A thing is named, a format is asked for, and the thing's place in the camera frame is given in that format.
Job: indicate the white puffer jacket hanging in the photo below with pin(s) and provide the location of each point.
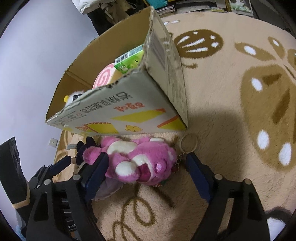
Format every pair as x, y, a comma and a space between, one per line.
87, 6

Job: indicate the pink swirl roll plush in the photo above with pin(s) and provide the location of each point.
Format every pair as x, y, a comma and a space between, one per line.
108, 75

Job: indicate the beige patterned rug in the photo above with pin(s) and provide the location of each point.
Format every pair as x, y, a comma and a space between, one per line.
239, 76

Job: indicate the green tissue pack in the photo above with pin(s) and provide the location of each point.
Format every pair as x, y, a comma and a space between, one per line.
129, 60

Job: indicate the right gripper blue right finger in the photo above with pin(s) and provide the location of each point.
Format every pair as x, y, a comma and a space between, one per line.
247, 220

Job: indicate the open cardboard box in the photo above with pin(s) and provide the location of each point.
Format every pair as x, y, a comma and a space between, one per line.
148, 99

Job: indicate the pink bear plush keychain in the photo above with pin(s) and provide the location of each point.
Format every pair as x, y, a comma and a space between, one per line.
147, 160

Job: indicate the stack of books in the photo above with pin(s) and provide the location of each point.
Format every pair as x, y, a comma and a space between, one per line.
166, 10

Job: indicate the lower wall outlet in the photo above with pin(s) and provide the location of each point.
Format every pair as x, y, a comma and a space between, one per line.
53, 142

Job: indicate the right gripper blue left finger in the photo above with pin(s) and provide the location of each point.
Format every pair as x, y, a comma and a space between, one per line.
86, 223

